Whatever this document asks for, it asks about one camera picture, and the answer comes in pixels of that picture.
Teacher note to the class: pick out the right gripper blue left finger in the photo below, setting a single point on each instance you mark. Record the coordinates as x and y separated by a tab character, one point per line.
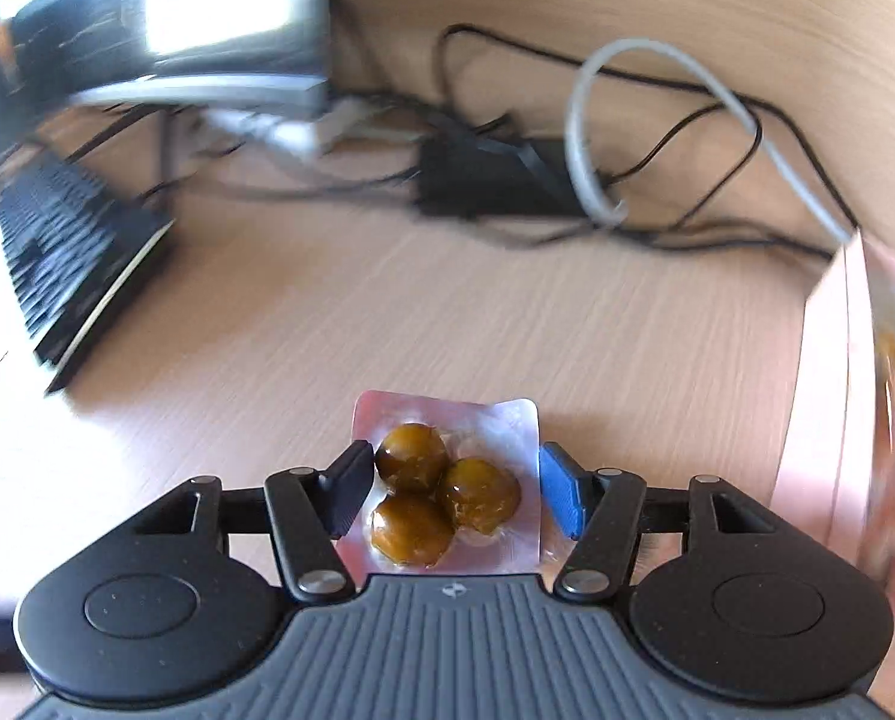
308	511

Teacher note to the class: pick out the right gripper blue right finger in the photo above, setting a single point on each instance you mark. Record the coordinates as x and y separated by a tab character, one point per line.
600	512

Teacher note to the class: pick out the packaged brown balls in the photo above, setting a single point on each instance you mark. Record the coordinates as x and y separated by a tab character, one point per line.
455	487

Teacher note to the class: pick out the pink cardboard box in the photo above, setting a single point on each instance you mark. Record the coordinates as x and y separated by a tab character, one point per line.
836	476

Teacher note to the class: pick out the black keyboard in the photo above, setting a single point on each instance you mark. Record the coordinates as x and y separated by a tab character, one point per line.
77	253

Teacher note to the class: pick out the black power adapter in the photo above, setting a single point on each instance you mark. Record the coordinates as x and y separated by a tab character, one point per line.
476	178

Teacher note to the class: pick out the white power strip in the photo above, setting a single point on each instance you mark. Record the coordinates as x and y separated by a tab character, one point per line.
306	140

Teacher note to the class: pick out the curved black monitor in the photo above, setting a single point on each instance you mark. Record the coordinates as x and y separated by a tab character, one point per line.
231	54

